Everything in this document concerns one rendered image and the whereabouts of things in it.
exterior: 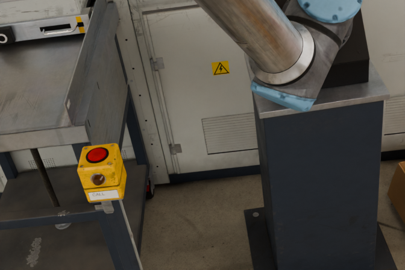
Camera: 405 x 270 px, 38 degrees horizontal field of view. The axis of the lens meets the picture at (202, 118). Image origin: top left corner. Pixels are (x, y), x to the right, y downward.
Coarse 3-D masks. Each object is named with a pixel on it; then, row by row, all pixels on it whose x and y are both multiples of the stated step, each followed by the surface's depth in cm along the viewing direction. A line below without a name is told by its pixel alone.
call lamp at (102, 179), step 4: (96, 172) 123; (92, 176) 123; (96, 176) 123; (100, 176) 123; (104, 176) 123; (92, 180) 123; (96, 180) 123; (100, 180) 123; (104, 180) 124; (96, 184) 123; (100, 184) 123
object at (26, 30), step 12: (84, 12) 177; (0, 24) 179; (12, 24) 178; (24, 24) 178; (36, 24) 178; (48, 24) 178; (60, 24) 178; (84, 24) 178; (24, 36) 180; (36, 36) 180; (48, 36) 180
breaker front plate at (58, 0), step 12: (0, 0) 174; (12, 0) 174; (24, 0) 174; (36, 0) 174; (48, 0) 174; (60, 0) 174; (72, 0) 174; (0, 12) 177; (12, 12) 177; (24, 12) 177; (36, 12) 177; (48, 12) 177; (60, 12) 177; (72, 12) 177
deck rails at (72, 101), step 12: (96, 0) 186; (96, 12) 184; (96, 24) 182; (84, 36) 167; (96, 36) 180; (84, 48) 164; (84, 60) 163; (84, 72) 162; (72, 84) 149; (84, 84) 159; (72, 96) 148; (72, 108) 147; (60, 120) 147; (72, 120) 145
